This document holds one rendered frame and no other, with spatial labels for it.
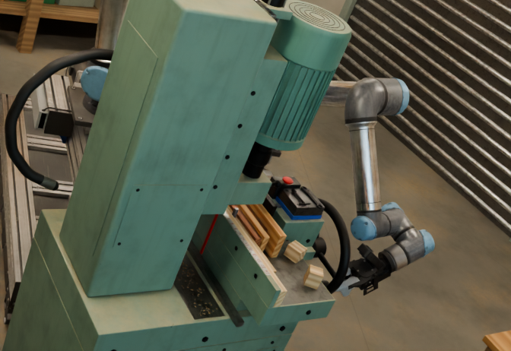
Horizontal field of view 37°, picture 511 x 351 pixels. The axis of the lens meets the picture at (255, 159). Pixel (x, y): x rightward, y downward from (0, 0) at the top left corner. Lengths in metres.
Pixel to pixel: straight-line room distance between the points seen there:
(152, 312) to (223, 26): 0.70
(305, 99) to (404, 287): 2.25
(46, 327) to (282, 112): 0.80
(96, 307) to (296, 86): 0.66
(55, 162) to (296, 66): 1.80
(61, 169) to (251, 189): 1.52
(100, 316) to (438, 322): 2.30
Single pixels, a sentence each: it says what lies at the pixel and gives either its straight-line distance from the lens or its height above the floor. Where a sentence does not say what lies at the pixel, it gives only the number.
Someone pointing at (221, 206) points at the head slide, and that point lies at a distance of 1.82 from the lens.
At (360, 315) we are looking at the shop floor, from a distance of 3.53.
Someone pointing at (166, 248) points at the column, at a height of 0.94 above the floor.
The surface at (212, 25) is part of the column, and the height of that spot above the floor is 1.49.
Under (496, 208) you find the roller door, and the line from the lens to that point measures 4.95.
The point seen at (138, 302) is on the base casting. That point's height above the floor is 0.80.
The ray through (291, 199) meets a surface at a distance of 2.02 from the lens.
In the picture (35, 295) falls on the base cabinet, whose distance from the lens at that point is 2.06.
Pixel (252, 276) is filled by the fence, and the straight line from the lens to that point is 1.83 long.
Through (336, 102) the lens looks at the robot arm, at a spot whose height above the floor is 1.08.
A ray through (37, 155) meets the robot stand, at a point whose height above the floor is 0.21.
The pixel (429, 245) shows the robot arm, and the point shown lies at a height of 0.88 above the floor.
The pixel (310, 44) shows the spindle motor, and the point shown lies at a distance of 1.67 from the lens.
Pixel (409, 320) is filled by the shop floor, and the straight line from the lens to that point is 3.67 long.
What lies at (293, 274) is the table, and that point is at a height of 0.90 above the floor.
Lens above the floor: 1.97
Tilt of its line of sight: 27 degrees down
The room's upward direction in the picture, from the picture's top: 23 degrees clockwise
